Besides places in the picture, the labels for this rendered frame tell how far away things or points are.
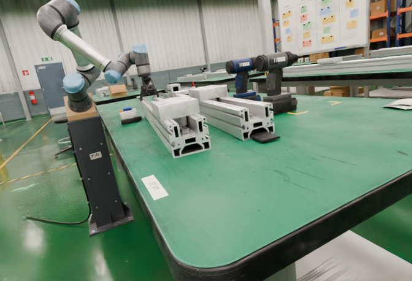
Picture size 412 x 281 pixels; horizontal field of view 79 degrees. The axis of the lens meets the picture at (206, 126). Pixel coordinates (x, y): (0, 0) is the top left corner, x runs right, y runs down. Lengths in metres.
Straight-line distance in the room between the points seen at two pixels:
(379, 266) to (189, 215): 0.90
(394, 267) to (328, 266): 0.21
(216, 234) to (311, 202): 0.14
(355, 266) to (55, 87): 11.94
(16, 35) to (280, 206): 12.47
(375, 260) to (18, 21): 12.59
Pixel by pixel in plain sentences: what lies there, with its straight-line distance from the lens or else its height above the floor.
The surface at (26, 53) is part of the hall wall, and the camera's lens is 12.52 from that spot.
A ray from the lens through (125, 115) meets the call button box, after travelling 1.23.
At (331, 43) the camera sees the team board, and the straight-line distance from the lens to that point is 4.05.
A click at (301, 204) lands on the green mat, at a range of 0.39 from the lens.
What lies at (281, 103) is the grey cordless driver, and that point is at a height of 0.82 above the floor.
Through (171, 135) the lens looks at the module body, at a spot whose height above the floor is 0.84.
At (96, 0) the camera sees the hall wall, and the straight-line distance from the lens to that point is 12.82.
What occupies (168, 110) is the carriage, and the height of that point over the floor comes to 0.89.
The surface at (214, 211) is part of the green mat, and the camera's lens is 0.38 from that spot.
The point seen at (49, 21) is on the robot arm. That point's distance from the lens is 1.48.
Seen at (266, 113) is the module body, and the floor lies 0.84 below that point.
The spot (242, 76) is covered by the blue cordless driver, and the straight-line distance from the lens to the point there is 1.15.
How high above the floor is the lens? 0.98
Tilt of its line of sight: 13 degrees down
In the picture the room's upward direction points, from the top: 9 degrees counter-clockwise
